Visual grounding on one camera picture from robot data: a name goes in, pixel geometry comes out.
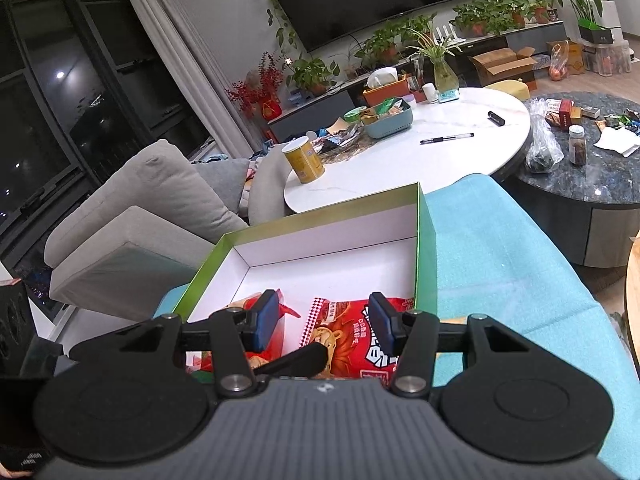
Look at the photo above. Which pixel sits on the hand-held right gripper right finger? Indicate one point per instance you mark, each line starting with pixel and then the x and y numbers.
pixel 382 325

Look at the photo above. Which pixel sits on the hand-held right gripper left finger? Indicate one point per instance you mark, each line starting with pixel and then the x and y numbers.
pixel 265 322

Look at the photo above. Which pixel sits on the orange snack packet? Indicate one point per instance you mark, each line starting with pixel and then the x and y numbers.
pixel 289 311

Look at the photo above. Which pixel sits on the red snack packet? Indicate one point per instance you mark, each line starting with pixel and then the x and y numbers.
pixel 350 332

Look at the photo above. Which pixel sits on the green cardboard box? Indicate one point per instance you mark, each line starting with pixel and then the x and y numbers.
pixel 325 265

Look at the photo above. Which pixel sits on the grey cushion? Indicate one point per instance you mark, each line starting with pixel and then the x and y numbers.
pixel 220 180

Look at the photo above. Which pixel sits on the yellow cylindrical can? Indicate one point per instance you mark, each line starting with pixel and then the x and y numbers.
pixel 305 162

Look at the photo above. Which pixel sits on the white round table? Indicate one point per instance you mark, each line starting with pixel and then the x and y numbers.
pixel 425 160

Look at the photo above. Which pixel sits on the grey sofa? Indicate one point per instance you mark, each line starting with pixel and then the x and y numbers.
pixel 150 195

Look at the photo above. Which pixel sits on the pile of foil wrappers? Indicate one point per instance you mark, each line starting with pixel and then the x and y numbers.
pixel 340 137

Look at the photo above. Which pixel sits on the black pen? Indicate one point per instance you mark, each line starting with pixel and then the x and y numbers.
pixel 447 138

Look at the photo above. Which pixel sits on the blue plastic basket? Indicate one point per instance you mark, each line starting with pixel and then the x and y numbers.
pixel 395 122

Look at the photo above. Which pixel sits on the green round tub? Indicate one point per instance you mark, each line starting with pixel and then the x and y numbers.
pixel 355 116

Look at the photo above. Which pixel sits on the grey television console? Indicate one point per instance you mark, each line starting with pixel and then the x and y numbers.
pixel 310 115

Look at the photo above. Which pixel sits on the orange tissue box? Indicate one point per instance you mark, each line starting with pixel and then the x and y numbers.
pixel 385 94

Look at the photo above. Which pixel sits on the red berry plant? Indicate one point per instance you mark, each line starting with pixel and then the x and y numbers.
pixel 260 90

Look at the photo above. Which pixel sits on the dark window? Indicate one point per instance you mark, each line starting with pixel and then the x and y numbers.
pixel 50 110

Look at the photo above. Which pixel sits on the small black lighter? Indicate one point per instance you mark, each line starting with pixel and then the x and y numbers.
pixel 496 118

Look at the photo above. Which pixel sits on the small white cup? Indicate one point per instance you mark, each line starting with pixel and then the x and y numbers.
pixel 430 93

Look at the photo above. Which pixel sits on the clear plastic bag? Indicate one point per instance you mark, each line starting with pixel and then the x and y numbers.
pixel 542 145

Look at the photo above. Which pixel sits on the bushy potted plant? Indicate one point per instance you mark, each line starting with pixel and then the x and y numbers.
pixel 312 75

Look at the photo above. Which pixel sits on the glass vase with plant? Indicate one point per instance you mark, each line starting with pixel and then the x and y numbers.
pixel 445 80

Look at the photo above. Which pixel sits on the dark marble round table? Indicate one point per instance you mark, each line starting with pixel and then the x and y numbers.
pixel 590 180

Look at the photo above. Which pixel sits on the glass jar with lid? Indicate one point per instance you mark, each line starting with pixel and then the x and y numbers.
pixel 578 147

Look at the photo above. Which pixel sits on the yellow stool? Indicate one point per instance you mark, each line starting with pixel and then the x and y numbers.
pixel 510 91

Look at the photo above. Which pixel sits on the small red box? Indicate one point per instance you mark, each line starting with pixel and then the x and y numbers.
pixel 565 112

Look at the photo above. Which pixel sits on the row of potted plants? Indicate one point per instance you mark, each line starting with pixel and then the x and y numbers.
pixel 390 42

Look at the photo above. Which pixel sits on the open cardboard box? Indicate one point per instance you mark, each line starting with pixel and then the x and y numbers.
pixel 502 67

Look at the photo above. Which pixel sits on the white paper sheet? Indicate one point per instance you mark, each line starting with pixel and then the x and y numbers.
pixel 617 141

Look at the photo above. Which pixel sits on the white curtain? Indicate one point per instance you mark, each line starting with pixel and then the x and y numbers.
pixel 165 35

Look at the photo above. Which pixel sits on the hanging vine plant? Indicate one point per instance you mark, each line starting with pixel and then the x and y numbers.
pixel 272 5

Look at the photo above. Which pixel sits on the orange bag of fruit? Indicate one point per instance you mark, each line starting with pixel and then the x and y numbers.
pixel 565 62

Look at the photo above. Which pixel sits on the leafy potted plant cluster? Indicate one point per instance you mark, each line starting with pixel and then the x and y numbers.
pixel 487 15

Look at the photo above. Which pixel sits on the clear storage containers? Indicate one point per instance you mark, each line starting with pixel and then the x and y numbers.
pixel 607 59

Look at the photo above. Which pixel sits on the small potted plant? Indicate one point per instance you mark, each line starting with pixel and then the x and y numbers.
pixel 542 7

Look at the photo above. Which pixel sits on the black and green box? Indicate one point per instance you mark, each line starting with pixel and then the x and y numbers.
pixel 595 32

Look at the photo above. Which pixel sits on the white air purifier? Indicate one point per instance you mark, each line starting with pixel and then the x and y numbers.
pixel 614 15

